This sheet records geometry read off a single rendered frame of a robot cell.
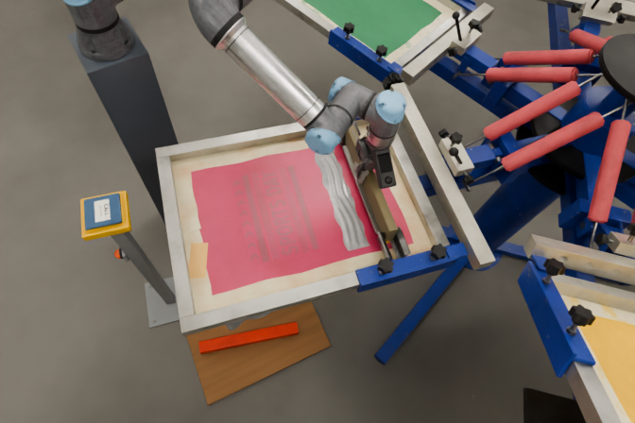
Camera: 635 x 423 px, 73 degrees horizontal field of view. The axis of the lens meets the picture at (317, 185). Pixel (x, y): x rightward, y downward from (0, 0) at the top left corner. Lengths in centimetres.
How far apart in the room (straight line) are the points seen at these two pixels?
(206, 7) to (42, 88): 230
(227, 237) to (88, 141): 168
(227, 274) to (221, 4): 70
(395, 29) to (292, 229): 100
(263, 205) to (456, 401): 140
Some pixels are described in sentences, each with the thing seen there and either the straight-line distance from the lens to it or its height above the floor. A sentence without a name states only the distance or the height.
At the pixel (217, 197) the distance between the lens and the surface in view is 136.
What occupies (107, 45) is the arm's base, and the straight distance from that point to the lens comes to 140.
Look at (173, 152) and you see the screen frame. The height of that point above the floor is 99.
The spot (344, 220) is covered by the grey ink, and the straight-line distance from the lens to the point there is 133.
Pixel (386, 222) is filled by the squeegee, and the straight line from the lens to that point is 124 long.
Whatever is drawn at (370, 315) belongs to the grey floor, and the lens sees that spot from 225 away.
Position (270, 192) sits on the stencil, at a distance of 136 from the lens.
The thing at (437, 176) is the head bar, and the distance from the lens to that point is 139.
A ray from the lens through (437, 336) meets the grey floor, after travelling 232.
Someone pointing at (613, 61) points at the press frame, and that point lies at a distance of 156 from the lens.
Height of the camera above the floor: 215
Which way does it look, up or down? 60 degrees down
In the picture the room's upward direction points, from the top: 10 degrees clockwise
